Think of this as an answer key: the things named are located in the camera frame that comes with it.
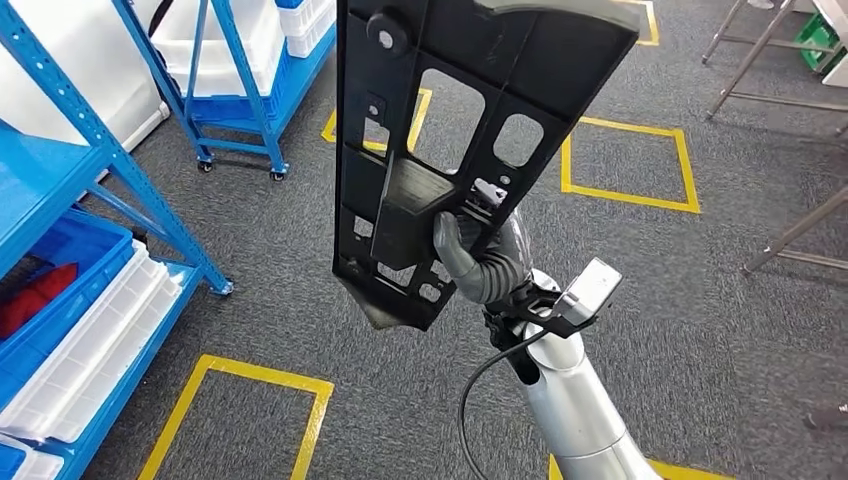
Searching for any large blue metal shelf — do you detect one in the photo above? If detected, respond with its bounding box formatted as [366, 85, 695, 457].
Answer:
[0, 0, 234, 480]

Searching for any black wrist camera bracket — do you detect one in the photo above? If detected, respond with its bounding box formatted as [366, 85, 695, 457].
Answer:
[482, 281, 598, 340]

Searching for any red item in bin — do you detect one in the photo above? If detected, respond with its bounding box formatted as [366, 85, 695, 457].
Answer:
[0, 262, 79, 340]

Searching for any large white plastic bin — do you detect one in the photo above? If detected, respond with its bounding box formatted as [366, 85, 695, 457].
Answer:
[150, 0, 286, 99]

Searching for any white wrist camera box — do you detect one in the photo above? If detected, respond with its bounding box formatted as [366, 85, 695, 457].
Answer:
[551, 256, 624, 327]

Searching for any green plastic crate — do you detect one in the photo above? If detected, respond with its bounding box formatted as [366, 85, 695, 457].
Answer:
[794, 13, 844, 73]

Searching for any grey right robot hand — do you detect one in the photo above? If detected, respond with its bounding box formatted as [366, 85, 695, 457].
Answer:
[432, 178, 535, 297]

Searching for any steel side table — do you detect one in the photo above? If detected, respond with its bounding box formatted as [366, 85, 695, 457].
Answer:
[702, 0, 848, 121]

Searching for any small white plastic bin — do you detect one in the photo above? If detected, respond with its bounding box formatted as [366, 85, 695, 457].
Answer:
[276, 0, 337, 60]

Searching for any yellow floor tape square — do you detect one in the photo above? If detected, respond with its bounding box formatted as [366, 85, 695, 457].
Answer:
[612, 0, 660, 48]
[561, 117, 702, 215]
[548, 453, 730, 480]
[137, 354, 335, 480]
[321, 87, 433, 154]

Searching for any black plastic plate bracket part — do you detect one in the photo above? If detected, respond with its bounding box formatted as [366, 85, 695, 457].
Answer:
[331, 0, 643, 333]

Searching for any blue wheeled metal rack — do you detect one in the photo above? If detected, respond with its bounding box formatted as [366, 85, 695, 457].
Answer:
[111, 0, 337, 183]

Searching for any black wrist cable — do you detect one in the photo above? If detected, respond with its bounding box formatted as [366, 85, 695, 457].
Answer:
[458, 327, 554, 480]

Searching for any blue plastic bin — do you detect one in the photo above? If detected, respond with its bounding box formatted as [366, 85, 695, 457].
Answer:
[0, 210, 138, 412]

